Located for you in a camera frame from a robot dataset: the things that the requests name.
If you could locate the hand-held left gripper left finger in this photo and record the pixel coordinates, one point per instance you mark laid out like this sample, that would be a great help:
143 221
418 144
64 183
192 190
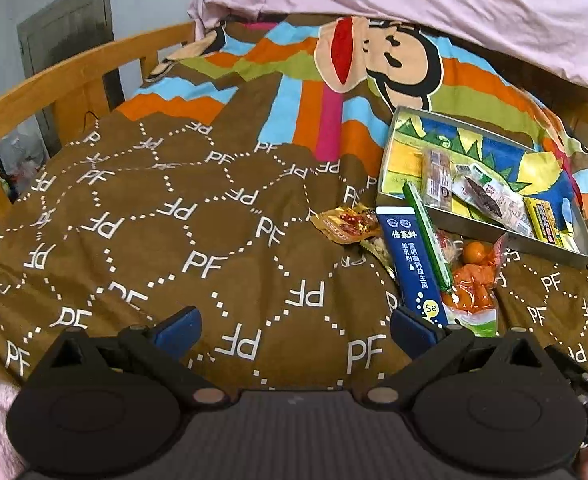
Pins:
179 332

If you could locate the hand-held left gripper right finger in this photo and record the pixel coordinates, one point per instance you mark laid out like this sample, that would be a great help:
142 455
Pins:
414 332

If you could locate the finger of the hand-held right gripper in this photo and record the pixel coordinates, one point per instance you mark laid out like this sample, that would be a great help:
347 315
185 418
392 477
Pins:
574 372

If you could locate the orange fruit snack pack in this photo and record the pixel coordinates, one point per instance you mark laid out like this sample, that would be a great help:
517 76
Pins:
469 295

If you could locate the blue white powder sachet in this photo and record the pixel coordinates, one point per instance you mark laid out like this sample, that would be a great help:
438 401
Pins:
409 260

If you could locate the puffed rice cake packet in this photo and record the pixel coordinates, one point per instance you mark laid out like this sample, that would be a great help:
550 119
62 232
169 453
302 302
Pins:
378 255

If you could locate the mandarin orange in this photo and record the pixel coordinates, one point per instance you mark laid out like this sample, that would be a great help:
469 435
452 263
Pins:
474 253

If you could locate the green stick packet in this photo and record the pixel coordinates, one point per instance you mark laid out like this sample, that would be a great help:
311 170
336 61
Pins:
426 232

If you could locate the gold red snack packet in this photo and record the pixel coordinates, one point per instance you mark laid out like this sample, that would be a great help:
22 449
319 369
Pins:
346 225

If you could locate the yellow snack packet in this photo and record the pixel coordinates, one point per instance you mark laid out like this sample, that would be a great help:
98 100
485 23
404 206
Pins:
546 220

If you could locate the clear nut bar packet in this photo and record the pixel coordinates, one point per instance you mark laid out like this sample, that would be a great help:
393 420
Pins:
439 177

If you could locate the white green red snack packet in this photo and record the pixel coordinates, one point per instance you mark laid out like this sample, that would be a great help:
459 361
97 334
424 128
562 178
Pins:
516 210

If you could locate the metal tray with dinosaur print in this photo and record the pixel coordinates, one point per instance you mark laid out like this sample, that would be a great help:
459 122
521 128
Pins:
399 160

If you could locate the brown cartoon printed blanket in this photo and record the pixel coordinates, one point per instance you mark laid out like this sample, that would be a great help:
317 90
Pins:
174 260

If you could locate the grey door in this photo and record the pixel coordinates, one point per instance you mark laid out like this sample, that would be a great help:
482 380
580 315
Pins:
64 25

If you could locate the wooden bed frame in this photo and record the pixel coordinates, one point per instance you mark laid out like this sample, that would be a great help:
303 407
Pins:
49 90

